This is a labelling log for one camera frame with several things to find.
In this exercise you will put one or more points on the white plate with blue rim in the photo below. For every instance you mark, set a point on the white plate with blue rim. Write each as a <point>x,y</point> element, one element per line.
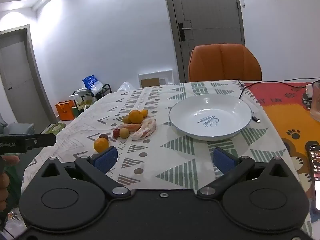
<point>210,116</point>

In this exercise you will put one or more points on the orange leather chair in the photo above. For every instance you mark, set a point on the orange leather chair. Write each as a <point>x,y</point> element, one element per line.
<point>225,62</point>

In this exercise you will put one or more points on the person's left hand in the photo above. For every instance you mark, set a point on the person's left hand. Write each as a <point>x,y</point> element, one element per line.
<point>10,160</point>

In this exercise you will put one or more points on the black metal rack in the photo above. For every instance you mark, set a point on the black metal rack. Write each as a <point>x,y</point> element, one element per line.
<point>103,91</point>

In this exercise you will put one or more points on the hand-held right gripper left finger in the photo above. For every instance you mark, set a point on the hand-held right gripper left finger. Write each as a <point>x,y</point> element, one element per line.
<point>106,158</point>

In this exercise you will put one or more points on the grey side door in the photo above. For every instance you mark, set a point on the grey side door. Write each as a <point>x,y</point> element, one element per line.
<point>20,80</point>

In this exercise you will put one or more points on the grey-blue cushion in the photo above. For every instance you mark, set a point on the grey-blue cushion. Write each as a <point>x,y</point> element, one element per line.
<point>17,129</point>

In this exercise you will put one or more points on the green floor mat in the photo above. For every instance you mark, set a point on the green floor mat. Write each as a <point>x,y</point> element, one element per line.
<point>53,128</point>

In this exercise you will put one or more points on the small dark red fruit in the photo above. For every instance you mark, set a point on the small dark red fruit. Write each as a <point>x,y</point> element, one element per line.
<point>103,137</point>

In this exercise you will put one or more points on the long peeled citrus segment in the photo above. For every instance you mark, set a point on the long peeled citrus segment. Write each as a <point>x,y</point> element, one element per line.
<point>145,130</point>

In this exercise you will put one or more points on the small yellow-orange fruit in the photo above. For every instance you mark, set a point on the small yellow-orange fruit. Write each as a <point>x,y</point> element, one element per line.
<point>126,119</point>

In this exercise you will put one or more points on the translucent cup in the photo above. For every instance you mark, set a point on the translucent cup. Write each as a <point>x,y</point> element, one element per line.
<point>316,102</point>

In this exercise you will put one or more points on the clear plastic bag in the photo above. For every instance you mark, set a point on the clear plastic bag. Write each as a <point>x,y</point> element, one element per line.
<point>125,86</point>

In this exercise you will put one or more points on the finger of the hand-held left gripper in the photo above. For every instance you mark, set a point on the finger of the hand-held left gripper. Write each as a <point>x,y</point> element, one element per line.
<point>41,140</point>

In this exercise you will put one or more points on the orange box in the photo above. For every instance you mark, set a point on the orange box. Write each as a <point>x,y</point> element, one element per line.
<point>65,110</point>

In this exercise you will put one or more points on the white charger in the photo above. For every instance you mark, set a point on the white charger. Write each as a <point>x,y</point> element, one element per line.
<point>309,91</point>

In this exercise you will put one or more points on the small yellow-green fruit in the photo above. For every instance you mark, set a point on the small yellow-green fruit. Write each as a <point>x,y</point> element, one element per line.
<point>124,133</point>

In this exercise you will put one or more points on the blue plastic bag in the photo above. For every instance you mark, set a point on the blue plastic bag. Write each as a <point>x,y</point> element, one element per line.
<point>91,82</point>

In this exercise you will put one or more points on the white wall switch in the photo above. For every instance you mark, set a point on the white wall switch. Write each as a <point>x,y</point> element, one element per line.
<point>243,3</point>

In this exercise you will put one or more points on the black smartphone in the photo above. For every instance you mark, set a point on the black smartphone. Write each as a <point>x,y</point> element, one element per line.
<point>314,170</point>

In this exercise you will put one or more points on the patterned white tablecloth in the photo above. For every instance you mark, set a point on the patterned white tablecloth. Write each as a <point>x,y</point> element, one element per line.
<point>175,155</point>

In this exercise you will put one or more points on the small orange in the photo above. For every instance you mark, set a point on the small orange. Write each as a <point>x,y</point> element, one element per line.
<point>144,112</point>

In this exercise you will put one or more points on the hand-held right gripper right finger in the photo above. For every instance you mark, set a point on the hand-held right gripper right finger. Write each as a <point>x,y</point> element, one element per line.
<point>223,161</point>

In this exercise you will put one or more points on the short peeled citrus segment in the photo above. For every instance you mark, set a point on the short peeled citrus segment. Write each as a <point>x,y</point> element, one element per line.
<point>130,127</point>

